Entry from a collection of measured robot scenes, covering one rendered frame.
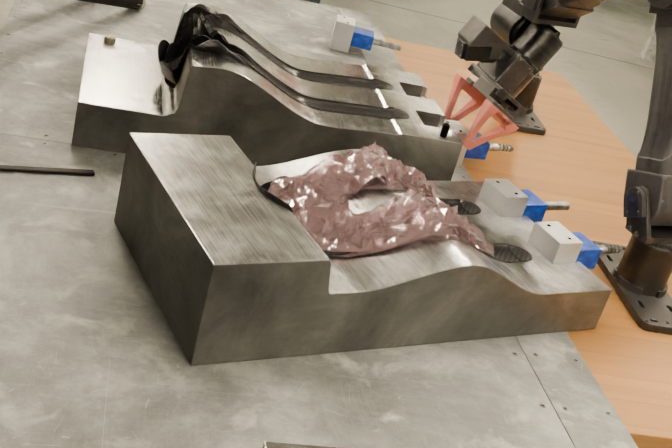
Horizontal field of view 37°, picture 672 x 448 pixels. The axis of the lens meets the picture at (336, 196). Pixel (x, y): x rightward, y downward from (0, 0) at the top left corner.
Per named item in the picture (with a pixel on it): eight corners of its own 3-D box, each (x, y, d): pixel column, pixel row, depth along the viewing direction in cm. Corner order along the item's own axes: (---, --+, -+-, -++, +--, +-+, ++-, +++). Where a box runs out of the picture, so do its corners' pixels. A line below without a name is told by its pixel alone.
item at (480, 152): (499, 157, 158) (510, 126, 156) (514, 171, 154) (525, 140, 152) (426, 150, 153) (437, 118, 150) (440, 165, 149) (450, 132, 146)
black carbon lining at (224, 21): (385, 93, 150) (402, 34, 146) (410, 138, 136) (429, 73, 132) (153, 52, 141) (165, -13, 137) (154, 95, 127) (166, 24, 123)
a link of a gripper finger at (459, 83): (443, 127, 147) (486, 79, 146) (424, 107, 153) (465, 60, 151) (471, 150, 151) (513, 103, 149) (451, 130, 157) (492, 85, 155)
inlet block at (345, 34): (396, 57, 192) (404, 30, 190) (397, 65, 187) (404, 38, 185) (330, 40, 191) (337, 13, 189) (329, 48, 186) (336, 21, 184)
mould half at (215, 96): (402, 125, 160) (426, 46, 154) (444, 202, 137) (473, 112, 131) (83, 71, 147) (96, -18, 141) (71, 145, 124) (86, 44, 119)
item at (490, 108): (457, 142, 143) (502, 93, 142) (437, 121, 149) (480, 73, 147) (486, 165, 147) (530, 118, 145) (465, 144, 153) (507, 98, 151)
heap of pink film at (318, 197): (428, 190, 124) (446, 134, 121) (509, 267, 111) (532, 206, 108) (238, 190, 111) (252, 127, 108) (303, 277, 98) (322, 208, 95)
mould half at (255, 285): (474, 216, 135) (499, 143, 131) (595, 329, 116) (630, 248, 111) (113, 221, 110) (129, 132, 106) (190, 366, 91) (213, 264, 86)
